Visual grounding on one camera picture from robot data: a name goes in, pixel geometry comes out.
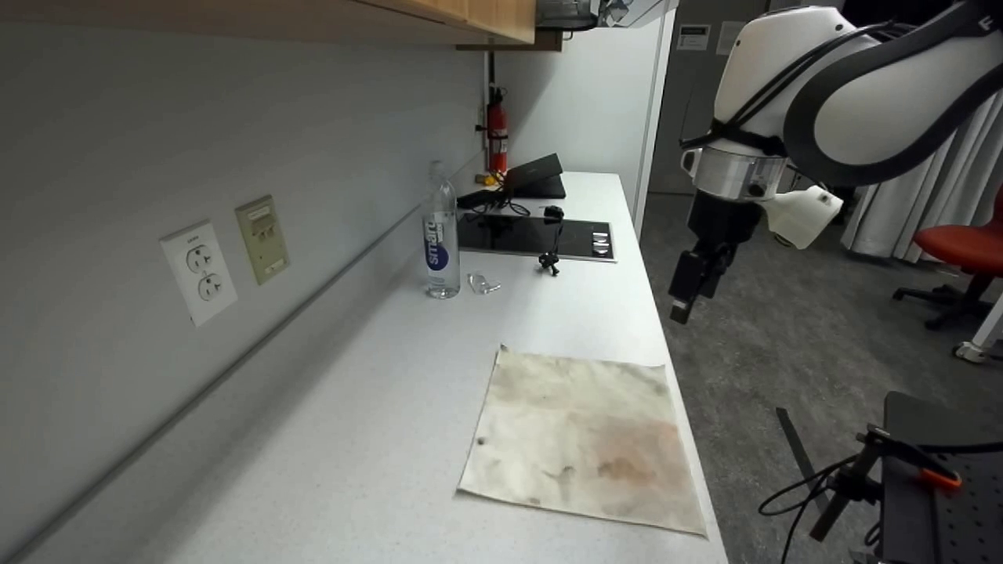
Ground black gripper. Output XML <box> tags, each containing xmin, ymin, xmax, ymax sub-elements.
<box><xmin>664</xmin><ymin>193</ymin><xmax>767</xmax><ymax>326</ymax></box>

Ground stained beige cloth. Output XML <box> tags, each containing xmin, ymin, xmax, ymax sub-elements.
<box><xmin>456</xmin><ymin>343</ymin><xmax>712</xmax><ymax>539</ymax></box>

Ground grey door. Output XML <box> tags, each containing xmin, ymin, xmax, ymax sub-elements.
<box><xmin>648</xmin><ymin>0</ymin><xmax>740</xmax><ymax>202</ymax></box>

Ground black floor bar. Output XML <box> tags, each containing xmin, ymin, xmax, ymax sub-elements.
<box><xmin>775</xmin><ymin>404</ymin><xmax>825</xmax><ymax>494</ymax></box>

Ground black tool tray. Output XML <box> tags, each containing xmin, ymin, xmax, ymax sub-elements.
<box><xmin>456</xmin><ymin>214</ymin><xmax>619</xmax><ymax>263</ymax></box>

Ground red fire extinguisher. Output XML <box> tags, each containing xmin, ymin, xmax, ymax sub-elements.
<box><xmin>478</xmin><ymin>86</ymin><xmax>514</xmax><ymax>181</ymax></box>

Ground clear plastic water bottle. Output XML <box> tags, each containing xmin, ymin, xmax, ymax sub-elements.
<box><xmin>420</xmin><ymin>156</ymin><xmax>463</xmax><ymax>302</ymax></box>

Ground red office chair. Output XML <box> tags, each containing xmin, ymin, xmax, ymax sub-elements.
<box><xmin>890</xmin><ymin>188</ymin><xmax>1003</xmax><ymax>337</ymax></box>

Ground white stand leg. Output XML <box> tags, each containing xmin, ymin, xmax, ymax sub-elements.
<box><xmin>952</xmin><ymin>298</ymin><xmax>1003</xmax><ymax>366</ymax></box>

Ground wooden upper cabinet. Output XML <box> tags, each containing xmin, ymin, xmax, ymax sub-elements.
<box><xmin>0</xmin><ymin>0</ymin><xmax>568</xmax><ymax>52</ymax></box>

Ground black tripod cable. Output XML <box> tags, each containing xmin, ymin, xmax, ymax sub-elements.
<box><xmin>541</xmin><ymin>205</ymin><xmax>568</xmax><ymax>259</ymax></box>

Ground black coiled cable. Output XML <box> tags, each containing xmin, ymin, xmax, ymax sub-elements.
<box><xmin>458</xmin><ymin>199</ymin><xmax>532</xmax><ymax>224</ymax></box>

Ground thin black cables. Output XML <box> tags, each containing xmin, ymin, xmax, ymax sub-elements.
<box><xmin>757</xmin><ymin>447</ymin><xmax>873</xmax><ymax>564</ymax></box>

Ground orange handled clamp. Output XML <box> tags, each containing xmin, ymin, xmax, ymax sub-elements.
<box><xmin>855</xmin><ymin>423</ymin><xmax>968</xmax><ymax>498</ymax></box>

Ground beige wall switch plate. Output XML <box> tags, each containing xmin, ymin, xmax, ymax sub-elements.
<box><xmin>232</xmin><ymin>192</ymin><xmax>295</xmax><ymax>290</ymax></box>

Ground white wall power outlet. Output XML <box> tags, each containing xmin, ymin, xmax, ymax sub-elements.
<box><xmin>160</xmin><ymin>219</ymin><xmax>241</xmax><ymax>328</ymax></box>

